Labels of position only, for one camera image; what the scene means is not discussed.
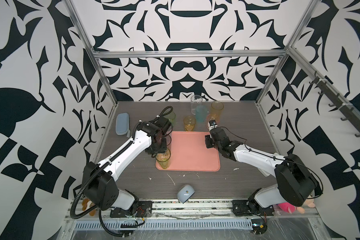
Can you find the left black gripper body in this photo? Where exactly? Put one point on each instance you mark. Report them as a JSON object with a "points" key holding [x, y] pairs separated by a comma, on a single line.
{"points": [[161, 147]]}

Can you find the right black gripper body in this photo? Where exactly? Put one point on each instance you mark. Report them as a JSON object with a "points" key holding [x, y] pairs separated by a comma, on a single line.
{"points": [[210, 143]]}

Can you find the tall green glass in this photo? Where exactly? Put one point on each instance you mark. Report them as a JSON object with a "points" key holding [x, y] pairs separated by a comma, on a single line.
{"points": [[164, 159]]}

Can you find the pink plastic tray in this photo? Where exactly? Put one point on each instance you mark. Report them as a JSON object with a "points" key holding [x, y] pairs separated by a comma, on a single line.
{"points": [[189, 153]]}

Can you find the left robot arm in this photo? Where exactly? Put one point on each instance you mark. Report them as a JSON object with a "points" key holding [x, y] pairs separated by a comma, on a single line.
{"points": [[99, 180]]}

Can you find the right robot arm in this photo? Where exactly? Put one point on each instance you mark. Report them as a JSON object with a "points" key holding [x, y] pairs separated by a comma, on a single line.
{"points": [[295, 182]]}

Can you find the short green glass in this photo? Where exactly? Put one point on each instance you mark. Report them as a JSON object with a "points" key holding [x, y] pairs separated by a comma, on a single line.
{"points": [[171, 117]]}

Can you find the short pink glass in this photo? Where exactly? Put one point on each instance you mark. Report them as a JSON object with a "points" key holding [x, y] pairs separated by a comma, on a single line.
{"points": [[208, 118]]}

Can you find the tall amber glass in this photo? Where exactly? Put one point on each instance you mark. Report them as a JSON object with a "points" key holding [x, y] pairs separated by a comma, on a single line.
{"points": [[217, 109]]}

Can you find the short amber glass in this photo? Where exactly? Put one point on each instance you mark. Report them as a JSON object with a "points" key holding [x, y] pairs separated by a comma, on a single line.
{"points": [[189, 123]]}

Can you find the teal dimpled tumbler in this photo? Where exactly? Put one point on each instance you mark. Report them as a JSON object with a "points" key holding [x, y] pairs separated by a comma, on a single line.
{"points": [[201, 113]]}

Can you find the light blue case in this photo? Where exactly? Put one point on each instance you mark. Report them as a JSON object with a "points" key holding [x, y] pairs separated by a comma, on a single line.
{"points": [[122, 124]]}

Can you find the clear tall glass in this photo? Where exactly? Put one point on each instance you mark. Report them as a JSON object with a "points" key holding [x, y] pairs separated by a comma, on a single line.
{"points": [[196, 100]]}

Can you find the white box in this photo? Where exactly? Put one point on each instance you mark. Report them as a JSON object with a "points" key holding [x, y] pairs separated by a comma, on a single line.
{"points": [[278, 157]]}

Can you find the grey computer mouse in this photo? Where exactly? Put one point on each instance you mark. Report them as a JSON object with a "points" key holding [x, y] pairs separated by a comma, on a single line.
{"points": [[185, 193]]}

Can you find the pink plush doll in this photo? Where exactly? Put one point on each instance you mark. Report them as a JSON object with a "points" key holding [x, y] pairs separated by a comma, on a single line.
{"points": [[289, 208]]}

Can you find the brown plush toy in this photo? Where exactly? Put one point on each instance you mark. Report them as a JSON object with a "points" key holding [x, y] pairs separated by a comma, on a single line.
{"points": [[86, 204]]}

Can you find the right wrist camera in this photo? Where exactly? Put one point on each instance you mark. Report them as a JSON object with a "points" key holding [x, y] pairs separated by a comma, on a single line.
{"points": [[213, 124]]}

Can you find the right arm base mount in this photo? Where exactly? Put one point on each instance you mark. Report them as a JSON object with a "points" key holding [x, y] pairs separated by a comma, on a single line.
{"points": [[242, 208]]}

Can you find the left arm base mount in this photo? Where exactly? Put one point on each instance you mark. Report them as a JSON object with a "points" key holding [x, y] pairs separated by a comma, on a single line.
{"points": [[139, 209]]}

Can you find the white cable duct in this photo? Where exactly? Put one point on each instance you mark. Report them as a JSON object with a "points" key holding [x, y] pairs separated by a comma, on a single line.
{"points": [[170, 224]]}

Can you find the black wall hook rack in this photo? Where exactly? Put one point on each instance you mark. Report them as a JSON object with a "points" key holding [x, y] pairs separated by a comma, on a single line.
{"points": [[338, 101]]}

